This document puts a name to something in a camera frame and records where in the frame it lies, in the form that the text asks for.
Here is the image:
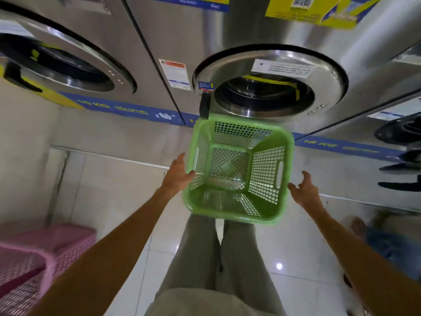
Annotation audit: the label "white caution label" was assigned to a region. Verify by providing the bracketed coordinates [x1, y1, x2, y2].
[158, 58, 192, 92]

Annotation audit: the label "round steel washing machine door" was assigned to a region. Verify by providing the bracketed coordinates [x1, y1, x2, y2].
[192, 44, 349, 121]
[0, 9, 138, 96]

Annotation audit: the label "dark round washing machine door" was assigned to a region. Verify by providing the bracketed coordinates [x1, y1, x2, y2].
[374, 111, 421, 194]

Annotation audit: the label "yellow blue code sticker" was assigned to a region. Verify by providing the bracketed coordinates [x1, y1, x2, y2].
[265, 0, 382, 30]

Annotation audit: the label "green plastic basket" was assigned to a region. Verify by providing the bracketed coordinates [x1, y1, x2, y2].
[182, 113, 295, 226]

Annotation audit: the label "person's right hand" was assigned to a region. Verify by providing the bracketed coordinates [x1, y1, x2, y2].
[288, 171, 325, 212]

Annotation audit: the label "person's right forearm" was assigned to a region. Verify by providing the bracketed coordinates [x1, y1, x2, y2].
[309, 200, 421, 316]

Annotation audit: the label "person's light shirt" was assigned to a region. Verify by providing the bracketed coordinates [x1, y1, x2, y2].
[144, 287, 277, 316]

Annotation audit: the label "pink plastic basket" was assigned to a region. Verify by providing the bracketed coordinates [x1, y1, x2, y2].
[0, 223, 98, 316]

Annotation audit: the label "person's left hand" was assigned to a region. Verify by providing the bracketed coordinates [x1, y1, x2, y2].
[160, 152, 197, 198]

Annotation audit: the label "yellow red warning sticker strip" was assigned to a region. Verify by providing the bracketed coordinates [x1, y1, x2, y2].
[136, 0, 230, 13]

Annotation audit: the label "steel coin slot plate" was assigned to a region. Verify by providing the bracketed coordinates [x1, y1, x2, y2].
[56, 0, 112, 15]
[390, 41, 421, 66]

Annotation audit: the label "large stainless steel washing machine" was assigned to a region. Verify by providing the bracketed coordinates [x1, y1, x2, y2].
[293, 93, 421, 163]

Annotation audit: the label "person's left forearm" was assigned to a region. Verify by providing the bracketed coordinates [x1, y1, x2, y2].
[28, 187, 175, 316]

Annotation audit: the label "person's grey trousers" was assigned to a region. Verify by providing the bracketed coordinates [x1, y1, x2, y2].
[154, 213, 287, 316]

